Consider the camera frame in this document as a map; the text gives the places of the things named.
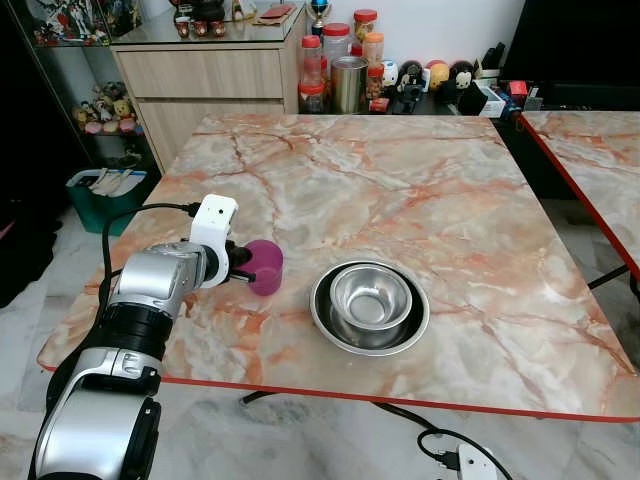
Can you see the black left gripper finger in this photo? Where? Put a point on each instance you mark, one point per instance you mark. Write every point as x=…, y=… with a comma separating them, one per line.
x=247, y=278
x=252, y=253

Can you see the purple plastic cup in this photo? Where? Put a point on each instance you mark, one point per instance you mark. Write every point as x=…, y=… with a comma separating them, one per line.
x=268, y=270

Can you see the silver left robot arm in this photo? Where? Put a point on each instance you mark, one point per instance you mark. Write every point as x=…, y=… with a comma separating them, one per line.
x=150, y=275

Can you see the stainless steel plate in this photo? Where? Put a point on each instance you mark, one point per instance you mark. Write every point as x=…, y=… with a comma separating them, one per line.
x=345, y=338

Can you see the stainless steel bowl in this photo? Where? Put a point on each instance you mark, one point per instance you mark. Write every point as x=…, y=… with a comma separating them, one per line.
x=370, y=300

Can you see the white folded cloth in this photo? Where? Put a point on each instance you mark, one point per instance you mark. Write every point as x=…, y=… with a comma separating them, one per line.
x=112, y=182

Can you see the green plastic basket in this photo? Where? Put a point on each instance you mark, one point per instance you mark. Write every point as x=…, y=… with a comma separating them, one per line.
x=95, y=215

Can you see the wooden drawer cabinet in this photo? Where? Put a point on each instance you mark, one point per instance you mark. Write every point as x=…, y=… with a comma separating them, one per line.
x=200, y=75

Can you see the stainless steel canister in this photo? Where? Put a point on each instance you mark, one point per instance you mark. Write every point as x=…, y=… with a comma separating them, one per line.
x=349, y=85

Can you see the small plush dolls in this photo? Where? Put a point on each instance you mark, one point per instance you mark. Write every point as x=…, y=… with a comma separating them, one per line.
x=105, y=112

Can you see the small red-lidded jar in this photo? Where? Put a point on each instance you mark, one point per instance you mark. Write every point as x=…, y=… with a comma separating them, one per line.
x=377, y=82

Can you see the black side table leg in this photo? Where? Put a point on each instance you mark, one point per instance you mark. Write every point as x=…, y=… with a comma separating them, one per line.
x=610, y=277

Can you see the black toy figurine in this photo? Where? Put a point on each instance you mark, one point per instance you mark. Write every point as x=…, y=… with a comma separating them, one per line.
x=411, y=78

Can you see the small dark ornaments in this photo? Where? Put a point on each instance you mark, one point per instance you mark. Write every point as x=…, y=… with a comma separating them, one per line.
x=198, y=22

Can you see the red flat case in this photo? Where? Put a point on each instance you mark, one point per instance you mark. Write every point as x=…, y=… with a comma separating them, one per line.
x=275, y=13

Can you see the small trophy cup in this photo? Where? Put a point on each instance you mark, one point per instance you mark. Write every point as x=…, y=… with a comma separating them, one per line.
x=320, y=14

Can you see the yellow round figurine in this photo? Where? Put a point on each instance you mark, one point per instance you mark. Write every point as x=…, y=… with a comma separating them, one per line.
x=438, y=75

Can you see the glass display shelf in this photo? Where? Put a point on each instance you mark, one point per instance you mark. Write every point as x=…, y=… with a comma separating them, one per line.
x=60, y=60

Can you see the black and red mouse figurine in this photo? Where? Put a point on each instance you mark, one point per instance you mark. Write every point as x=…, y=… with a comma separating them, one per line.
x=462, y=78

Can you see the white box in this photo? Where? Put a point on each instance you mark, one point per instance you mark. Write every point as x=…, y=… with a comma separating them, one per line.
x=492, y=98

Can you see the robot model kit box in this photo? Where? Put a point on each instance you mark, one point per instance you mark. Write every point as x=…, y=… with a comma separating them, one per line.
x=65, y=20

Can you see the small red box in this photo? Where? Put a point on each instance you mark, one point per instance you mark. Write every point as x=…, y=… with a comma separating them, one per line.
x=518, y=88

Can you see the black television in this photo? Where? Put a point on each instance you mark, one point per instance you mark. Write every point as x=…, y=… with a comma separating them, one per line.
x=575, y=40

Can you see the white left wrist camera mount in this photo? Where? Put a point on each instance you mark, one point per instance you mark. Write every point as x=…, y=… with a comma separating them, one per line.
x=213, y=220

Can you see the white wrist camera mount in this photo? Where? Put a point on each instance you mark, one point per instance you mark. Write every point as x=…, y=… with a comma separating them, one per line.
x=478, y=465
x=213, y=220

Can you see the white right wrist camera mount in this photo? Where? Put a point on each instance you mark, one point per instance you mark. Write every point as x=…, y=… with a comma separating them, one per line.
x=478, y=465

